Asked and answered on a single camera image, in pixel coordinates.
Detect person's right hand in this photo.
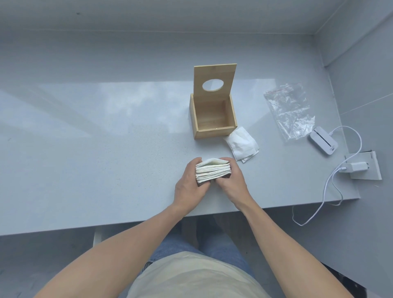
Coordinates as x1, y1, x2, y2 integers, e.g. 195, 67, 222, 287
215, 157, 256, 213

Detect person's left hand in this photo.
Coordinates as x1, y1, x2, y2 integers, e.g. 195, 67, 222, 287
173, 157, 213, 213

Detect stack of white paper napkins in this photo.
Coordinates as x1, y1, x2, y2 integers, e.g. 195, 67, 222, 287
195, 158, 232, 184

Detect person's left forearm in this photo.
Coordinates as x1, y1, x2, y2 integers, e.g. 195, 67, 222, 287
33, 203, 191, 298

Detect person's right forearm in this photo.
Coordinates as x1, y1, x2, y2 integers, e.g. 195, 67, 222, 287
237, 200, 354, 298

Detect blue jeans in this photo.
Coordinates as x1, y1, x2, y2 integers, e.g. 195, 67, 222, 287
142, 227, 256, 279

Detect wooden tissue box with lid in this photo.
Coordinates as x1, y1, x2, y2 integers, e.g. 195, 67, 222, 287
189, 63, 238, 140

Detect beige shirt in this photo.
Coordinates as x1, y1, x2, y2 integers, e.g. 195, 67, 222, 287
126, 251, 272, 298

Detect clear plastic zip bag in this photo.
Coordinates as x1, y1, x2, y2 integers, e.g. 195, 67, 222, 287
263, 82, 316, 142

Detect small white electronic device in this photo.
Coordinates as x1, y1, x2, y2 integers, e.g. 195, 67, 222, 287
309, 125, 338, 156

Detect white stool leg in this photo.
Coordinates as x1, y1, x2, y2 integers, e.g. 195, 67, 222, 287
92, 228, 106, 247

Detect white charger plug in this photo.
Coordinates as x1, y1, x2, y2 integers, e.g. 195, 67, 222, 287
338, 162, 368, 173

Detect white charging cable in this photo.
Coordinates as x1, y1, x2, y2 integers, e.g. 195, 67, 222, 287
291, 125, 363, 227

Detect white wall socket plate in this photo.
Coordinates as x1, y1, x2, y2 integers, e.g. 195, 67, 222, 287
344, 151, 383, 181

